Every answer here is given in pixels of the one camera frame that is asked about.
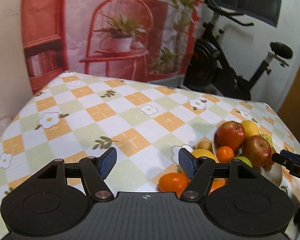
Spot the small orange tangerine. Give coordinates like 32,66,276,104
216,146,235,164

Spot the small green apple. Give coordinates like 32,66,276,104
260,134,273,147

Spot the dark red apple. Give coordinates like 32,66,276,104
242,135,271,168

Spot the yellow lemon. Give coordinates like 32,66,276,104
241,120,259,139

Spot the large yellow orange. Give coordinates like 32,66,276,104
191,149,218,162

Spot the orange tangerine middle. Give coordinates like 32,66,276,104
213,178,226,186

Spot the orange tangerine near plate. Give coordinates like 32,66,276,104
209,181,224,193

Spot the beige round plate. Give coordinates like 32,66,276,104
211,141,283,187

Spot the brown walnut upper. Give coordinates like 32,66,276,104
197,141,212,151

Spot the orange tangerine far left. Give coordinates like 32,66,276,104
159,172,189,194

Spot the large green apple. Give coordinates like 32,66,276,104
236,155,253,167

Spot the checkered floral tablecloth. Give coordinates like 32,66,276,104
0,72,300,239

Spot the black exercise bike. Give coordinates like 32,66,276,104
183,0,293,100

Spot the pink printed backdrop cloth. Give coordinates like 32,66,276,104
21,0,204,92

